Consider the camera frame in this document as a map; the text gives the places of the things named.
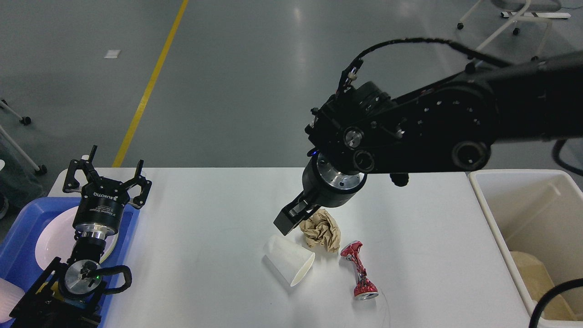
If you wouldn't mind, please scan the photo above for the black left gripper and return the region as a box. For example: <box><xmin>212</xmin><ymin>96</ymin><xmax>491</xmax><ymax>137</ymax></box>
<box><xmin>62</xmin><ymin>145</ymin><xmax>153</xmax><ymax>234</ymax></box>

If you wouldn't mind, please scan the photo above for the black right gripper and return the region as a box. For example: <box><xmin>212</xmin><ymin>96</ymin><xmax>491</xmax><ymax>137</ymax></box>
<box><xmin>273</xmin><ymin>154</ymin><xmax>367</xmax><ymax>236</ymax></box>

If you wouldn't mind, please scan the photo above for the brown paper ball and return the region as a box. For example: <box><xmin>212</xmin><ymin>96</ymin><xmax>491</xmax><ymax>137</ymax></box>
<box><xmin>299</xmin><ymin>208</ymin><xmax>341</xmax><ymax>253</ymax></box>

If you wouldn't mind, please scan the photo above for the white paper cup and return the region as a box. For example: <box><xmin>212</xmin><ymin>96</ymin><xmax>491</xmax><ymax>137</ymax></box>
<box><xmin>264</xmin><ymin>235</ymin><xmax>315</xmax><ymax>287</ymax></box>

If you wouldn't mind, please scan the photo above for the pink plate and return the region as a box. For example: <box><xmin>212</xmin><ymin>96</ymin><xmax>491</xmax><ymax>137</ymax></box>
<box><xmin>35</xmin><ymin>206</ymin><xmax>118</xmax><ymax>270</ymax></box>

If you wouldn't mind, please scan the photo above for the crushed red can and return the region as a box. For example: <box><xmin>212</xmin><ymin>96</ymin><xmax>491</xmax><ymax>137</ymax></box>
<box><xmin>341</xmin><ymin>241</ymin><xmax>379</xmax><ymax>301</ymax></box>

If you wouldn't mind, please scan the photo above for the pink mug dark inside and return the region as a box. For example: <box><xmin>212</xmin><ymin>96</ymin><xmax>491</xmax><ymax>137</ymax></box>
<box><xmin>0</xmin><ymin>278</ymin><xmax>25</xmax><ymax>323</ymax></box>

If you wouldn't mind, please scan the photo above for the brown paper bag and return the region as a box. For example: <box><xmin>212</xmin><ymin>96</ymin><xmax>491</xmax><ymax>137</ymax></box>
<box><xmin>510</xmin><ymin>251</ymin><xmax>577</xmax><ymax>321</ymax></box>

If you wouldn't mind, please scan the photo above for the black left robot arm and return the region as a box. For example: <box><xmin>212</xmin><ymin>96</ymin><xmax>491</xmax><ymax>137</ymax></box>
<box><xmin>9</xmin><ymin>145</ymin><xmax>152</xmax><ymax>328</ymax></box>

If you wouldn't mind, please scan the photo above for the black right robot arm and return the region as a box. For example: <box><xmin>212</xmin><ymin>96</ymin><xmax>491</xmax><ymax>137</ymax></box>
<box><xmin>274</xmin><ymin>37</ymin><xmax>583</xmax><ymax>235</ymax></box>

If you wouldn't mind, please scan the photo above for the light green plate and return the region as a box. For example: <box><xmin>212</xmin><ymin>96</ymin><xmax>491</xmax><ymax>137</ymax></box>
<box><xmin>99</xmin><ymin>228</ymin><xmax>119</xmax><ymax>264</ymax></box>

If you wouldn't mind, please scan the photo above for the person in jeans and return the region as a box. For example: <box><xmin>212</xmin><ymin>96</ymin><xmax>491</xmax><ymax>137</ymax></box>
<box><xmin>0</xmin><ymin>138</ymin><xmax>44</xmax><ymax>219</ymax></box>

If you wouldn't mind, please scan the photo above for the blue plastic tray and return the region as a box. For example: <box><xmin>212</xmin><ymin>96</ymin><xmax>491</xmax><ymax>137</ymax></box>
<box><xmin>0</xmin><ymin>197</ymin><xmax>141</xmax><ymax>328</ymax></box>

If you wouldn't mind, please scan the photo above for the cream plastic bin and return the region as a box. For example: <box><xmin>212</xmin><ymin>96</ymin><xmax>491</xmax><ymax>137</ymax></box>
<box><xmin>468</xmin><ymin>169</ymin><xmax>583</xmax><ymax>316</ymax></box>

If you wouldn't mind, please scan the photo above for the white office chair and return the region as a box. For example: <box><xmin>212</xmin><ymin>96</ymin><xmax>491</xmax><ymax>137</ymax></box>
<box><xmin>476</xmin><ymin>0</ymin><xmax>562</xmax><ymax>62</ymax></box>

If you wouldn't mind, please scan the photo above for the white cart frame left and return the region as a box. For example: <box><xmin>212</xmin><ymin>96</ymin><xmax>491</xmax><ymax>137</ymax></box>
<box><xmin>0</xmin><ymin>99</ymin><xmax>48</xmax><ymax>175</ymax></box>

